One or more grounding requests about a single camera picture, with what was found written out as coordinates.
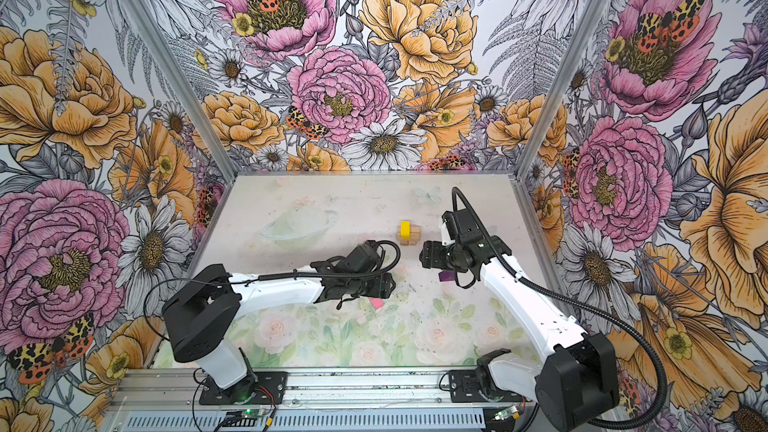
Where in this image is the pink block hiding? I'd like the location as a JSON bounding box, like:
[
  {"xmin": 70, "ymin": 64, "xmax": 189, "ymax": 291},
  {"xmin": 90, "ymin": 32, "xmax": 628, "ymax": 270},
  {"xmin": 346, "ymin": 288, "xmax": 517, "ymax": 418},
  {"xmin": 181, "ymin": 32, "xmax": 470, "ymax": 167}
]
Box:
[{"xmin": 369, "ymin": 298, "xmax": 384, "ymax": 310}]

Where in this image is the yellow block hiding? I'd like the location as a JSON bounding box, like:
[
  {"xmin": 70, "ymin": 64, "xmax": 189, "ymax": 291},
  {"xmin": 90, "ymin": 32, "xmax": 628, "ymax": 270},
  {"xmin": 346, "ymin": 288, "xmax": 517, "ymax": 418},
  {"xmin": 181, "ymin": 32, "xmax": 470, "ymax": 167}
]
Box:
[{"xmin": 399, "ymin": 221, "xmax": 412, "ymax": 240}]

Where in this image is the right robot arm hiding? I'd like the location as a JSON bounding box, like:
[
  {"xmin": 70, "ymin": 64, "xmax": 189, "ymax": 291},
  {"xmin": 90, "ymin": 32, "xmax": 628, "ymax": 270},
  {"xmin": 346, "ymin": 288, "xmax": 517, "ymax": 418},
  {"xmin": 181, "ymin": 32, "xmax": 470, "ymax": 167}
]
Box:
[{"xmin": 419, "ymin": 209, "xmax": 619, "ymax": 431}]

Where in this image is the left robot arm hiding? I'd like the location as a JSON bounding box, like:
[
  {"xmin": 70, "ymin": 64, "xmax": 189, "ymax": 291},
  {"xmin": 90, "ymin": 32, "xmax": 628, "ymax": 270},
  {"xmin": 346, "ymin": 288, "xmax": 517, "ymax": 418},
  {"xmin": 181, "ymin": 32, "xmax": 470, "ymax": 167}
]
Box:
[{"xmin": 162, "ymin": 258, "xmax": 399, "ymax": 405}]

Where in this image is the purple house-shaped block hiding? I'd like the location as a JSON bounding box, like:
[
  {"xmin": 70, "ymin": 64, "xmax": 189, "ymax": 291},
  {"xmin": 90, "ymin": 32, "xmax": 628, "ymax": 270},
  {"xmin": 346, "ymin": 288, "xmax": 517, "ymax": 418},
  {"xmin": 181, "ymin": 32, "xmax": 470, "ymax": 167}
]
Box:
[{"xmin": 438, "ymin": 270, "xmax": 456, "ymax": 282}]

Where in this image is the green circuit board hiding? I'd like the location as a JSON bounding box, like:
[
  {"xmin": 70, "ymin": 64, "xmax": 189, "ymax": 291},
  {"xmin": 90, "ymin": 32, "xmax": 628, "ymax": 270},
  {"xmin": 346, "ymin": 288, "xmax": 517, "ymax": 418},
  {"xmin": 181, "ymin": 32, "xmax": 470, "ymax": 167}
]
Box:
[{"xmin": 226, "ymin": 407, "xmax": 277, "ymax": 426}]

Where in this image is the small right circuit board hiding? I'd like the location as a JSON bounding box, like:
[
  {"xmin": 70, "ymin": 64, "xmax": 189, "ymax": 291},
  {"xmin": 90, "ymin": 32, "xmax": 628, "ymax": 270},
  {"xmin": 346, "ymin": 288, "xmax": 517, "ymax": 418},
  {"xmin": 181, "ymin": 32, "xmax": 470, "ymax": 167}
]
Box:
[{"xmin": 493, "ymin": 405, "xmax": 520, "ymax": 422}]

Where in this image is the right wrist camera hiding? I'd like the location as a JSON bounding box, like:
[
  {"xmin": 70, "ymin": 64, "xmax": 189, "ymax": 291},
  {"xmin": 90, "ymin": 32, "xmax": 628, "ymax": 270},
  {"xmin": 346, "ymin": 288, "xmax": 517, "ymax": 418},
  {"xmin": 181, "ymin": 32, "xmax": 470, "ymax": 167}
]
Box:
[{"xmin": 440, "ymin": 209, "xmax": 483, "ymax": 245}]

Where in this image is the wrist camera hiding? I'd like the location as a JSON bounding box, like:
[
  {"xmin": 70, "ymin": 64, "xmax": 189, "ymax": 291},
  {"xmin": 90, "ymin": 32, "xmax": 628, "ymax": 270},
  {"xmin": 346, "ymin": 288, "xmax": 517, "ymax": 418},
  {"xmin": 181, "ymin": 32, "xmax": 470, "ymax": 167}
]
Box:
[
  {"xmin": 440, "ymin": 209, "xmax": 483, "ymax": 245},
  {"xmin": 340, "ymin": 240, "xmax": 382, "ymax": 274}
]

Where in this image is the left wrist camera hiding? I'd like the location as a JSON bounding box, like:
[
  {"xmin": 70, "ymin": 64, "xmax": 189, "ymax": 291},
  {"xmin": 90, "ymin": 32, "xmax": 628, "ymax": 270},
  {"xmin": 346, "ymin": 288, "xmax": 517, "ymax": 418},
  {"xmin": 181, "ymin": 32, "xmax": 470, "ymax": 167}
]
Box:
[{"xmin": 340, "ymin": 240, "xmax": 382, "ymax": 274}]

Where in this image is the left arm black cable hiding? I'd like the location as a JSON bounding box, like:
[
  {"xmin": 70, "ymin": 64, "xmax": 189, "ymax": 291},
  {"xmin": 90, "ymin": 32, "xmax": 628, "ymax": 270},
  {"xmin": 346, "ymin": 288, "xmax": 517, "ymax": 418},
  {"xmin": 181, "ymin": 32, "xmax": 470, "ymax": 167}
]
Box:
[{"xmin": 142, "ymin": 239, "xmax": 402, "ymax": 343}]

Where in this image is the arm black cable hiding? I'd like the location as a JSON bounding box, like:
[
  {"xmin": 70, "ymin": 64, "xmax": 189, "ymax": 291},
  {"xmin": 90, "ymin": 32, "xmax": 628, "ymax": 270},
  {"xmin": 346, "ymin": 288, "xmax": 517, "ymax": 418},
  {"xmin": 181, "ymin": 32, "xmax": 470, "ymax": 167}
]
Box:
[
  {"xmin": 142, "ymin": 239, "xmax": 402, "ymax": 343},
  {"xmin": 451, "ymin": 186, "xmax": 669, "ymax": 431}
]

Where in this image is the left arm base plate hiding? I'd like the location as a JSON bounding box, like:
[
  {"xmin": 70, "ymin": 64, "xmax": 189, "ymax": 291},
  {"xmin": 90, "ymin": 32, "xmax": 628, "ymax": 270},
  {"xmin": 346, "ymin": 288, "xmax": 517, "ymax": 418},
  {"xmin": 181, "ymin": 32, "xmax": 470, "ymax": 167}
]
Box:
[{"xmin": 198, "ymin": 371, "xmax": 289, "ymax": 406}]

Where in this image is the aluminium front rail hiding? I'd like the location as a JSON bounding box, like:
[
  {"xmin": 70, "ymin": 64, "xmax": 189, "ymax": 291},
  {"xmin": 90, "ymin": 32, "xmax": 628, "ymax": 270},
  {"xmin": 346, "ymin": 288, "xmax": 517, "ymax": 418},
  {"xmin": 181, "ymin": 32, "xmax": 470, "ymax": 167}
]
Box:
[{"xmin": 110, "ymin": 366, "xmax": 534, "ymax": 411}]

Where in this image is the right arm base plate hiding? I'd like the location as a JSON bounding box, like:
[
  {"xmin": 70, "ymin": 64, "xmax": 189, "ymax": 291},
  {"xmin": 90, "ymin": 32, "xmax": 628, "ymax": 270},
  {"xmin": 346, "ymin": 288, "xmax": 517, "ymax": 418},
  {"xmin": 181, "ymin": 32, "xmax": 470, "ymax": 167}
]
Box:
[{"xmin": 439, "ymin": 368, "xmax": 524, "ymax": 403}]

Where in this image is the left aluminium corner post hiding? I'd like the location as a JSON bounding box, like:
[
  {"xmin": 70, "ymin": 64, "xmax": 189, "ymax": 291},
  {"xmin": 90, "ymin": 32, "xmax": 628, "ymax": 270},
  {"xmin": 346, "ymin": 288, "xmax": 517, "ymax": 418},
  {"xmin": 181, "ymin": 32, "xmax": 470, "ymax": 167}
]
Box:
[{"xmin": 92, "ymin": 0, "xmax": 239, "ymax": 182}]

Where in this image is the aluminium corner post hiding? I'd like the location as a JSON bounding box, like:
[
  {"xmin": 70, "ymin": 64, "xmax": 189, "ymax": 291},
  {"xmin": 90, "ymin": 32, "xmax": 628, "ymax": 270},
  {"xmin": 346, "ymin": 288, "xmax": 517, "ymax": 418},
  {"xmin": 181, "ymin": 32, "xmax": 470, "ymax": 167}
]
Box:
[
  {"xmin": 92, "ymin": 0, "xmax": 239, "ymax": 182},
  {"xmin": 514, "ymin": 0, "xmax": 637, "ymax": 180}
]

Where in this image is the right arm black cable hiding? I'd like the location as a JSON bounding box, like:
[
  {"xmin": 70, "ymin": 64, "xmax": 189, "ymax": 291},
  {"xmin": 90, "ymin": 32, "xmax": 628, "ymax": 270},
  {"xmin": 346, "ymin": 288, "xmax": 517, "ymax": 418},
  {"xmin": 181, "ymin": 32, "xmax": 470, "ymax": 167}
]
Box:
[{"xmin": 451, "ymin": 186, "xmax": 669, "ymax": 431}]

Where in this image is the right aluminium corner post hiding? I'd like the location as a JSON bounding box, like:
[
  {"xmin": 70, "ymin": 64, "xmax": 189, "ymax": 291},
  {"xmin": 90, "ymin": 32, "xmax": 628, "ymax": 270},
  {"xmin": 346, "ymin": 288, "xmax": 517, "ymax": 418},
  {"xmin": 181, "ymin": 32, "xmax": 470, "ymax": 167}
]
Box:
[{"xmin": 514, "ymin": 0, "xmax": 637, "ymax": 180}]

